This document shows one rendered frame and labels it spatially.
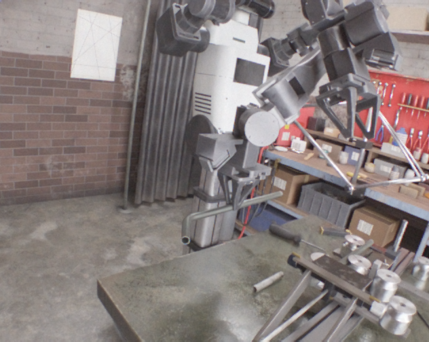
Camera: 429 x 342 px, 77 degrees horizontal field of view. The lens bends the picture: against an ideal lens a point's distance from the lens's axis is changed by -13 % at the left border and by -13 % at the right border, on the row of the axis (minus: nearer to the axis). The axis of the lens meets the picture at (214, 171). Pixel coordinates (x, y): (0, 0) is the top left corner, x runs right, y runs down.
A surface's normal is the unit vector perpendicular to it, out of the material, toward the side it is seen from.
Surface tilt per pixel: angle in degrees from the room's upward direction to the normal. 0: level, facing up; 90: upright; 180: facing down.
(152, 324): 0
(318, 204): 90
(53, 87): 90
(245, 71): 90
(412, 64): 90
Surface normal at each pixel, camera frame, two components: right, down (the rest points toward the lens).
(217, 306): 0.16, -0.95
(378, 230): -0.77, 0.04
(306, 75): 0.43, 0.01
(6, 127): 0.65, 0.31
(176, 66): -0.15, 0.26
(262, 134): 0.10, 0.29
